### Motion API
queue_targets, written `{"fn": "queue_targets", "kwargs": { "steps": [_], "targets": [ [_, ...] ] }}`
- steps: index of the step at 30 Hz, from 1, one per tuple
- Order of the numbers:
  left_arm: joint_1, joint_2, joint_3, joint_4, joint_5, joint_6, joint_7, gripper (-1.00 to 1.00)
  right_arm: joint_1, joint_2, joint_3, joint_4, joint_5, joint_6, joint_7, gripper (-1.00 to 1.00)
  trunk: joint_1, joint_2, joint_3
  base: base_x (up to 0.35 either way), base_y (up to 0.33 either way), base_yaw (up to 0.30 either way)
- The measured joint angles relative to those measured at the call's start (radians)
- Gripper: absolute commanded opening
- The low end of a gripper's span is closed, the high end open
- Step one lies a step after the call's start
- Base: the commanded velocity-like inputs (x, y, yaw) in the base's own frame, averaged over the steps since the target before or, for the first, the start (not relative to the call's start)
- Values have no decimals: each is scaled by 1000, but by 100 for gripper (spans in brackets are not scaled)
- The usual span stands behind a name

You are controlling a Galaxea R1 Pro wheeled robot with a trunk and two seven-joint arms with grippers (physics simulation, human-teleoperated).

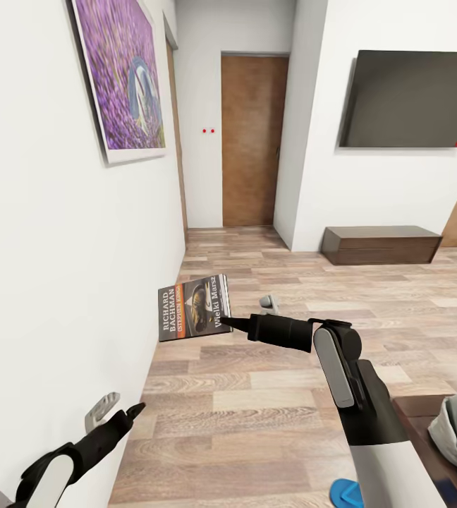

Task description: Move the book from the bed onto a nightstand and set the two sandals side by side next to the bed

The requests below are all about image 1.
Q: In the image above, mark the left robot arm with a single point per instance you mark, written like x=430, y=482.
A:
x=44, y=482

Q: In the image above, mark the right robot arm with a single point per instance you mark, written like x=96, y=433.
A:
x=389, y=471

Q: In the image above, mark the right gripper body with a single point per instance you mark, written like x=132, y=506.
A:
x=270, y=329

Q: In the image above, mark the hardback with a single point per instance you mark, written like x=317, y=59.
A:
x=193, y=309

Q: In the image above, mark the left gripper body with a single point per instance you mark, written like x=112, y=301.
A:
x=108, y=435

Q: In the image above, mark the sandal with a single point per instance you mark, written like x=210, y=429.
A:
x=346, y=494

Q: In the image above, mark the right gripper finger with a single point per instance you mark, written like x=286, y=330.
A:
x=238, y=323

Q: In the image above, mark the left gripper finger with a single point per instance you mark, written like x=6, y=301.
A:
x=134, y=411

